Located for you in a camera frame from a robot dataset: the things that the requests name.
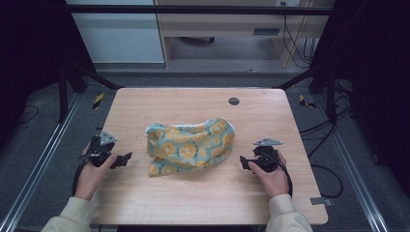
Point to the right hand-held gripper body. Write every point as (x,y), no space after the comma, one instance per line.
(267,154)

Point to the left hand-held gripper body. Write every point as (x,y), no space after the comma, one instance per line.
(100,149)

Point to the teal cloth with yellow rings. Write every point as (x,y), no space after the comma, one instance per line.
(190,146)

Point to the person's right hand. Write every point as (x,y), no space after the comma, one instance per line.
(274,180)

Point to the person's left hand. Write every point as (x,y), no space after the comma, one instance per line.
(91,180)

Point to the yellow clamp left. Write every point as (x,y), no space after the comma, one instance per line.
(98,101)

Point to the yellow clamp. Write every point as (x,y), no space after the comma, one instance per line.
(304,102)
(98,101)

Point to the grey round table grommet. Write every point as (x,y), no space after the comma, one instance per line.
(234,101)

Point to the yellow clamp right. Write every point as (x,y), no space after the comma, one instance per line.
(304,102)

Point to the grey metal table clamp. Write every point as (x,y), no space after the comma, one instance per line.
(320,201)

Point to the white cabinet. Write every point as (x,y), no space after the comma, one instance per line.
(119,35)

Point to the black metal crossbar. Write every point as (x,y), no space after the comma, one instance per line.
(199,10)

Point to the metal floor rail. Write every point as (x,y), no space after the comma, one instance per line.
(356,174)
(38,164)

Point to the black metal frame stand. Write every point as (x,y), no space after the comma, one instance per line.
(75,75)
(324,80)

